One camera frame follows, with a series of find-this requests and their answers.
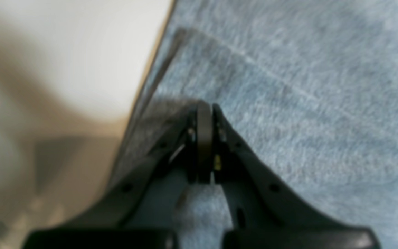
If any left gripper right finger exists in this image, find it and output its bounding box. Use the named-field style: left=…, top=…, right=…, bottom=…
left=204, top=103, right=344, bottom=229

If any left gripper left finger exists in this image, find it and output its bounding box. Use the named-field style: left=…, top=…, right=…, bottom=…
left=68, top=102, right=206, bottom=229

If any grey t-shirt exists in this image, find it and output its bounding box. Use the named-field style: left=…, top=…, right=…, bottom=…
left=109, top=0, right=398, bottom=249

